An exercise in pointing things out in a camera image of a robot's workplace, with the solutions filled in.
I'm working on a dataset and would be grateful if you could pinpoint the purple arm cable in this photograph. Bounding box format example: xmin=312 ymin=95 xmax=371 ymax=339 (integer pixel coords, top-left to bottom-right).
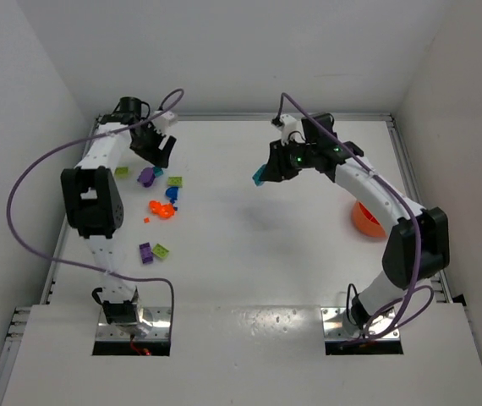
xmin=278 ymin=92 xmax=435 ymax=342
xmin=6 ymin=87 xmax=185 ymax=335

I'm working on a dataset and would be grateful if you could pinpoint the green lego brick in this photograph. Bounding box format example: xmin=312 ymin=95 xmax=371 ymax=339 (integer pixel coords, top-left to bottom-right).
xmin=114 ymin=167 xmax=130 ymax=178
xmin=167 ymin=176 xmax=183 ymax=188
xmin=151 ymin=244 xmax=170 ymax=261

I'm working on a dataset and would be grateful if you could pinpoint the metal base plate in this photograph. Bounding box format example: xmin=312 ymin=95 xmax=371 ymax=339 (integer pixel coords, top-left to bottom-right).
xmin=320 ymin=307 xmax=395 ymax=343
xmin=95 ymin=307 xmax=171 ymax=343

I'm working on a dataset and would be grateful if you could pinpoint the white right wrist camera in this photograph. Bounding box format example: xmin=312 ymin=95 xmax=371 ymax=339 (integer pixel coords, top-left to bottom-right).
xmin=271 ymin=114 xmax=299 ymax=145

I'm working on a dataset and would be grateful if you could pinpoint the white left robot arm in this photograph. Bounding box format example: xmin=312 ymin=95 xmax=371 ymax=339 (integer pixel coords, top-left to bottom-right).
xmin=61 ymin=96 xmax=177 ymax=337

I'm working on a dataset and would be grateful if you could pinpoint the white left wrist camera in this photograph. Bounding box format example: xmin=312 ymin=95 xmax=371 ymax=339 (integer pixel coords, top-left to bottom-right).
xmin=151 ymin=111 xmax=178 ymax=134

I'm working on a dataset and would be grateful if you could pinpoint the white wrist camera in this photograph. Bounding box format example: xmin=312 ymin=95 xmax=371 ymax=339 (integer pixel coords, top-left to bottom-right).
xmin=151 ymin=111 xmax=178 ymax=134
xmin=271 ymin=114 xmax=299 ymax=145

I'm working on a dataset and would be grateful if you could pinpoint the purple rectangular lego brick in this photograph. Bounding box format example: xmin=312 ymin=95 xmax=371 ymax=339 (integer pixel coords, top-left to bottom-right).
xmin=139 ymin=243 xmax=154 ymax=265

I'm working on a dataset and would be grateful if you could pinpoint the blue arch lego piece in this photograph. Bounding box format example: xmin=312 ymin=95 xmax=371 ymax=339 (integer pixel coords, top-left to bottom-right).
xmin=165 ymin=186 xmax=179 ymax=204

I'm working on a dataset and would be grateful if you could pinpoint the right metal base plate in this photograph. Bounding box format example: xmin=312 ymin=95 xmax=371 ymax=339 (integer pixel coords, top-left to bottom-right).
xmin=320 ymin=307 xmax=395 ymax=343

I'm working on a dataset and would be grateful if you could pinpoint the orange divided round container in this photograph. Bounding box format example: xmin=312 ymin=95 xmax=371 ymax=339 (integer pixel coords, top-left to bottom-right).
xmin=351 ymin=200 xmax=386 ymax=239

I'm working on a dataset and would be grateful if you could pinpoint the teal lego brick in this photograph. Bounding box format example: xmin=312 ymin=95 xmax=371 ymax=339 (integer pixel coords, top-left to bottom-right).
xmin=252 ymin=164 xmax=266 ymax=187

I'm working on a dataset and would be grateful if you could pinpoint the orange lego piece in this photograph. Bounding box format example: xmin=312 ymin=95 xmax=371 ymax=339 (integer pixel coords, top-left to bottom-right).
xmin=148 ymin=200 xmax=176 ymax=219

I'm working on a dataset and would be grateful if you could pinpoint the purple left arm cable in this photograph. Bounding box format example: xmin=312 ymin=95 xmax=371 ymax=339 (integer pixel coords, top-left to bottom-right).
xmin=6 ymin=87 xmax=185 ymax=335

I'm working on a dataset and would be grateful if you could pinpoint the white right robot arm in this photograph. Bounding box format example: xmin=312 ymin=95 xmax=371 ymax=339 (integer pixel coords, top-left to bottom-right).
xmin=255 ymin=113 xmax=450 ymax=336

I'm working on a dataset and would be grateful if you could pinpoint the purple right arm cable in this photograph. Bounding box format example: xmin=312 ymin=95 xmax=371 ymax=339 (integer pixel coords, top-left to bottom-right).
xmin=278 ymin=92 xmax=435 ymax=342

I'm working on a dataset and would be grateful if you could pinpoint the purple round lego piece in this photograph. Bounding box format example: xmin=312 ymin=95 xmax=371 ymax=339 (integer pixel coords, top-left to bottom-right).
xmin=137 ymin=167 xmax=156 ymax=188

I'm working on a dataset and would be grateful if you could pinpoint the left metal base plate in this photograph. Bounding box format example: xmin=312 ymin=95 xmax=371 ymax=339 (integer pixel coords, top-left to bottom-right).
xmin=95 ymin=307 xmax=171 ymax=343

